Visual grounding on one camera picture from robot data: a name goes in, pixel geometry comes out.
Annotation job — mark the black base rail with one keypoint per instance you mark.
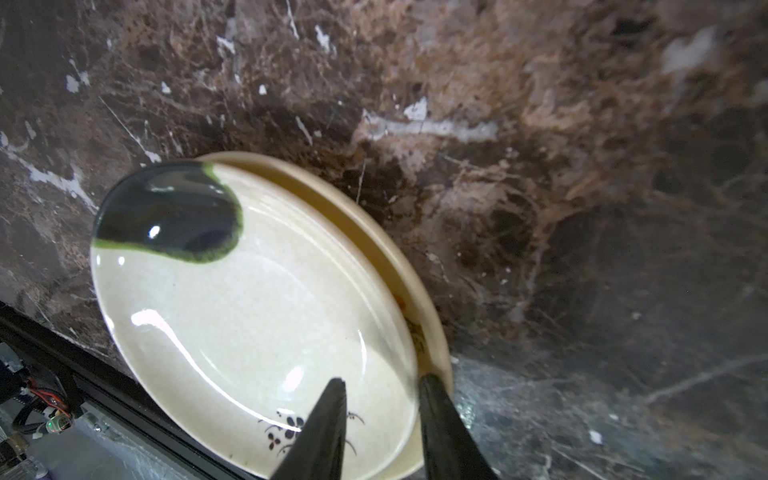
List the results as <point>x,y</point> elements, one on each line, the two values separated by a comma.
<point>85,378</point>

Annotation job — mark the cream yellow small plate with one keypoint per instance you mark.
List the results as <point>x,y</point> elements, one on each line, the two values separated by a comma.
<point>237,285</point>

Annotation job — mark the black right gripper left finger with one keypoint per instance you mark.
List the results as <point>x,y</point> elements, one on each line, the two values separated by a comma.
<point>318,453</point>

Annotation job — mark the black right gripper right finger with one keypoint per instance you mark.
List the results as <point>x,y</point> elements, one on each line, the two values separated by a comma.
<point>449,450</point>

